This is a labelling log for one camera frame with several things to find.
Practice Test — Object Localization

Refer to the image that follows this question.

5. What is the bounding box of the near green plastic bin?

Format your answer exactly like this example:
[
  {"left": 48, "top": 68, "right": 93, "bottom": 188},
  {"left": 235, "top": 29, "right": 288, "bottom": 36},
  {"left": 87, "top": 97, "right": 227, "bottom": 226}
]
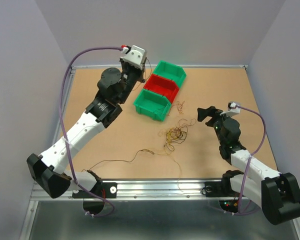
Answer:
[{"left": 133, "top": 89, "right": 172, "bottom": 122}]

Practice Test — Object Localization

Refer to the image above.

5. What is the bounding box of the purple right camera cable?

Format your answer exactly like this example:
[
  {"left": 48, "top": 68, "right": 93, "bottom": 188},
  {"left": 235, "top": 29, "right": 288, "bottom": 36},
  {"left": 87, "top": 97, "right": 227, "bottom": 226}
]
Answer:
[{"left": 233, "top": 104, "right": 267, "bottom": 216}]

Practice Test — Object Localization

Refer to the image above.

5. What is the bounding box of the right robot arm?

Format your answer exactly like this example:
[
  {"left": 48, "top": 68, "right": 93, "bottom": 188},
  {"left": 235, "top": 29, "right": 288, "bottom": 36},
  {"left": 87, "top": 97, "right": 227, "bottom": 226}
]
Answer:
[{"left": 197, "top": 101, "right": 300, "bottom": 225}]

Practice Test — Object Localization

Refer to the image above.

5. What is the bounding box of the aluminium mounting rail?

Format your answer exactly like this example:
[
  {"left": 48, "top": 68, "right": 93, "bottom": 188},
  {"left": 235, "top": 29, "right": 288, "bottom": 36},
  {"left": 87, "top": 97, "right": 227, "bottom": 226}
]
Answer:
[{"left": 29, "top": 177, "right": 298, "bottom": 201}]

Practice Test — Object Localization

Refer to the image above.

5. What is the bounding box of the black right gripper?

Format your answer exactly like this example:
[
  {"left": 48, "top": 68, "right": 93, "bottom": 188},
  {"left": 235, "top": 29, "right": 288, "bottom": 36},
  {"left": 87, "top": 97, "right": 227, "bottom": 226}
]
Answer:
[{"left": 197, "top": 105, "right": 234, "bottom": 145}]

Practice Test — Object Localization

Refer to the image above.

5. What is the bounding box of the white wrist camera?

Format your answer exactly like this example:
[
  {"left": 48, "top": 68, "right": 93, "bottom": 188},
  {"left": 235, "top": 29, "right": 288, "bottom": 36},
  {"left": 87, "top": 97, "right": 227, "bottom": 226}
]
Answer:
[
  {"left": 120, "top": 45, "right": 148, "bottom": 70},
  {"left": 220, "top": 101, "right": 241, "bottom": 118}
]

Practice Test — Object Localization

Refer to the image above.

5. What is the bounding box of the far green plastic bin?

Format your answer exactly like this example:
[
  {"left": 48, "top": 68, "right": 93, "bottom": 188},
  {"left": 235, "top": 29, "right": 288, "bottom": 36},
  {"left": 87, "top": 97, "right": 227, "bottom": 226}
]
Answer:
[{"left": 153, "top": 60, "right": 187, "bottom": 88}]

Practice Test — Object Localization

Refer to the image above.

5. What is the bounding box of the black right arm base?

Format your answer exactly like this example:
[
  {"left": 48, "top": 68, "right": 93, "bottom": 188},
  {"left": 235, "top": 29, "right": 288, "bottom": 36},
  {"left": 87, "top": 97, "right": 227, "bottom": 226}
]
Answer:
[{"left": 201, "top": 180, "right": 239, "bottom": 198}]

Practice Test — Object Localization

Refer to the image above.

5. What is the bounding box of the red plastic bin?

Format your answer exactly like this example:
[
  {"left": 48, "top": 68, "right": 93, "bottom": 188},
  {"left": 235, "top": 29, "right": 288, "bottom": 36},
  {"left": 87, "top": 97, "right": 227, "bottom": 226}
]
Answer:
[{"left": 143, "top": 74, "right": 179, "bottom": 104}]

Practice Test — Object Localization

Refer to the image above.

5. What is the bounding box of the green plastic bin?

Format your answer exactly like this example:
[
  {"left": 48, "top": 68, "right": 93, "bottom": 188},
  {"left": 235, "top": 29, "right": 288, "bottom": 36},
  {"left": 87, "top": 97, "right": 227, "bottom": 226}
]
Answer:
[
  {"left": 153, "top": 60, "right": 187, "bottom": 88},
  {"left": 133, "top": 89, "right": 172, "bottom": 122}
]

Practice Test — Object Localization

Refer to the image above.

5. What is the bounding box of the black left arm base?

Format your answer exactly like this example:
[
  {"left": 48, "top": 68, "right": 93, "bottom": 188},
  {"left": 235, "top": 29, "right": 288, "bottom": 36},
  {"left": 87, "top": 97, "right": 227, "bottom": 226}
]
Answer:
[{"left": 72, "top": 182, "right": 118, "bottom": 199}]

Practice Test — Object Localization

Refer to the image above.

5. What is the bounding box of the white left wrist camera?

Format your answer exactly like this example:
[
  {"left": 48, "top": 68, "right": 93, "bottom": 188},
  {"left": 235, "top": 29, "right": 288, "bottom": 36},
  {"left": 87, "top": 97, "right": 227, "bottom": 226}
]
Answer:
[{"left": 120, "top": 45, "right": 148, "bottom": 70}]

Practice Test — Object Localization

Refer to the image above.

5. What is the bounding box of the thin wire bundle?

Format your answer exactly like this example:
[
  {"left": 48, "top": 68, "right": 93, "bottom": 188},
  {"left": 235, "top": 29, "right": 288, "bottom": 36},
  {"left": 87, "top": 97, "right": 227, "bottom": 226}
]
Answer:
[{"left": 82, "top": 99, "right": 198, "bottom": 193}]

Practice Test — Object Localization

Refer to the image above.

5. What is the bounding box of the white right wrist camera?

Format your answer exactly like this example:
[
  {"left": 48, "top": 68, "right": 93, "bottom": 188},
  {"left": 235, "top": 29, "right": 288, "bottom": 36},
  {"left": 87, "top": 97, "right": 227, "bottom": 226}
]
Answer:
[{"left": 220, "top": 101, "right": 241, "bottom": 118}]

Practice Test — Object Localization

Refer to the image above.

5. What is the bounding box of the red striped thin wire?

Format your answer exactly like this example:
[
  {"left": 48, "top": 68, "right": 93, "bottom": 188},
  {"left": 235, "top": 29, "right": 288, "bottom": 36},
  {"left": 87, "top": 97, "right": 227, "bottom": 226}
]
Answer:
[{"left": 142, "top": 57, "right": 152, "bottom": 82}]

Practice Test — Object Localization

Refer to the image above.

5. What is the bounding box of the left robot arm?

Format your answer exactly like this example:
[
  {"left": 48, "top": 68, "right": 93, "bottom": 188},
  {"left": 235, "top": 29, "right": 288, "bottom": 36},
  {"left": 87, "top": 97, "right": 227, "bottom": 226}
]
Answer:
[{"left": 26, "top": 58, "right": 145, "bottom": 199}]

